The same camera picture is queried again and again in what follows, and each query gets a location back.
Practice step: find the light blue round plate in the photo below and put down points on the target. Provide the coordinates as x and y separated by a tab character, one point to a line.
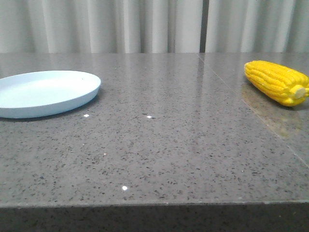
46	93

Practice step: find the yellow corn cob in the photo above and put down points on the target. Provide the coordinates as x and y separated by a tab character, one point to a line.
286	86

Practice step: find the white pleated curtain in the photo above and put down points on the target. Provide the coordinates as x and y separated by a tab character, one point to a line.
153	26

